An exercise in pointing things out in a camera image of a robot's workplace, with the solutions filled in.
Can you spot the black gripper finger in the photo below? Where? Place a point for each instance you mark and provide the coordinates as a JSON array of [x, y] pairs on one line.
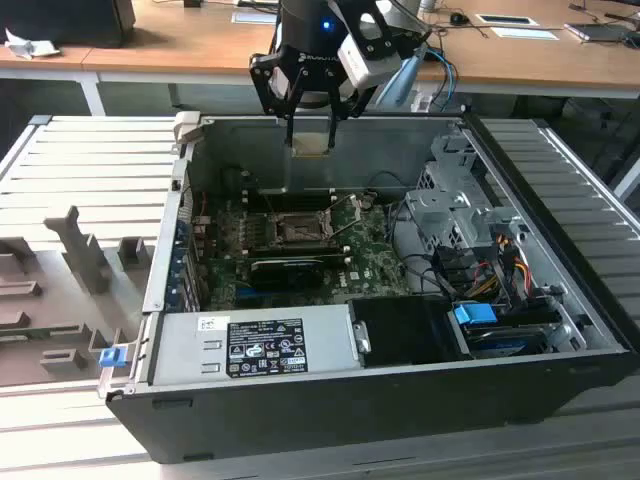
[[332, 132], [290, 130]]

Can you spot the CPU chip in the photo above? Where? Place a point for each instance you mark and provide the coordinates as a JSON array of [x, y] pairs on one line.
[[311, 144]]

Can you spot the CPU socket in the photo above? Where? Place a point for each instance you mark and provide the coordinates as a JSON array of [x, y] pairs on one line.
[[295, 232]]

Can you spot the black RAM slot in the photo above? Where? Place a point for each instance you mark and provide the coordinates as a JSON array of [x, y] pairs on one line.
[[335, 261], [295, 249]]

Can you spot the blue expansion slot clips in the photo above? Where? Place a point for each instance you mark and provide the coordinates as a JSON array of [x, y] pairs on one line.
[[181, 265]]

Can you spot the pale blue teach pendant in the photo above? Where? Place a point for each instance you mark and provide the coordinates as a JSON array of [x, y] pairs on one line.
[[402, 80]]

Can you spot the beige plastic case latch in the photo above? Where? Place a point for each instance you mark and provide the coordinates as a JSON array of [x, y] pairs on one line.
[[187, 127]]

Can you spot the wooden desk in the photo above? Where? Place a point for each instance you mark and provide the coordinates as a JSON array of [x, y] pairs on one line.
[[200, 45]]

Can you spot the small black box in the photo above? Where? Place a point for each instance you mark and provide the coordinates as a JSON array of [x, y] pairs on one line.
[[192, 3]]

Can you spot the silver metal drive cage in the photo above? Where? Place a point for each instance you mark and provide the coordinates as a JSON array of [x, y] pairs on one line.
[[440, 210]]

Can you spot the green motherboard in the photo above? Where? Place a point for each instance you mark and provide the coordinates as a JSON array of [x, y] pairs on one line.
[[370, 260]]

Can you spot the black graphics card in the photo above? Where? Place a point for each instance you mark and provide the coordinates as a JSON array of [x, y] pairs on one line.
[[285, 275]]

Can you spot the black computer mouse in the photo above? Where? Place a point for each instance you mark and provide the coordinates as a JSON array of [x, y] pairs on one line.
[[459, 18]]

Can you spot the black connector block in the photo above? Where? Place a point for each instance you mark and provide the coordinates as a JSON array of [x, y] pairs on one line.
[[455, 267]]

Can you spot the black plastic shroud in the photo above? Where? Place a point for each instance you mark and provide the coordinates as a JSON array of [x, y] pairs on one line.
[[400, 330]]

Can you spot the white paper sheet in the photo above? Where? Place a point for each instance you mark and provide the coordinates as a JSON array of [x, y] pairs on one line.
[[525, 33]]

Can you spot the hard disk in blue carrier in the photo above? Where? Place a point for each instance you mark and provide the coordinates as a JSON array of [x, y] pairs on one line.
[[472, 315]]

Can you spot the silver power supply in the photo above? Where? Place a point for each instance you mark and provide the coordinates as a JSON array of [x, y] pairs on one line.
[[180, 350]]

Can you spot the crumpled white paper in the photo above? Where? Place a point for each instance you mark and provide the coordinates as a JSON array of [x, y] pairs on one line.
[[30, 46]]

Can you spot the grey parts rack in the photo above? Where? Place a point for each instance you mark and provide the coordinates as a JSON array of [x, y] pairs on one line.
[[60, 280]]

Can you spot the black PC case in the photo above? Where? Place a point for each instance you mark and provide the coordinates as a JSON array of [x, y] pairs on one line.
[[350, 415]]

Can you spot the grey laptop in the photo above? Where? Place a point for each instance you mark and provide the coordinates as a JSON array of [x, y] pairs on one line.
[[600, 31]]

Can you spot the blue case latch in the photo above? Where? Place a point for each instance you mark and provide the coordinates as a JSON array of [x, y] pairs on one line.
[[111, 358]]

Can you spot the white metal leg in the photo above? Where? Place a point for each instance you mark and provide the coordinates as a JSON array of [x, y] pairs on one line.
[[627, 184]]

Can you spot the green RAM stick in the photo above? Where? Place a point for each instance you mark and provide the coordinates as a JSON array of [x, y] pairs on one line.
[[40, 333]]

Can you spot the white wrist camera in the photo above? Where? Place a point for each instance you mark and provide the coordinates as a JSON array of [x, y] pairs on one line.
[[367, 65]]

